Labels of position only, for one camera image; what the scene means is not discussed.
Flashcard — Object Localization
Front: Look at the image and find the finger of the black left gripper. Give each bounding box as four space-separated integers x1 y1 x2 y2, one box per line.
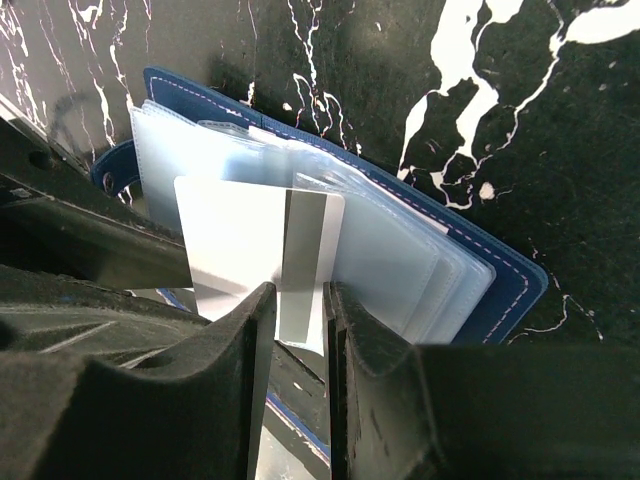
1 121 191 289

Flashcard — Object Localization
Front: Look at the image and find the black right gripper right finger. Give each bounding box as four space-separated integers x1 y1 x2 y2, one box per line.
323 282 639 479

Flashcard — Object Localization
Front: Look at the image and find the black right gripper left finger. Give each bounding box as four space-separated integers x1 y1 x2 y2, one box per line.
1 283 276 479

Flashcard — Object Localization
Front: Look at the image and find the blue card holder wallet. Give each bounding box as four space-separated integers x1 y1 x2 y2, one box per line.
90 67 548 345

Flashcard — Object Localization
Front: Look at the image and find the white card with magnetic stripe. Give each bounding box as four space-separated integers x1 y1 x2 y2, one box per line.
174 176 345 354

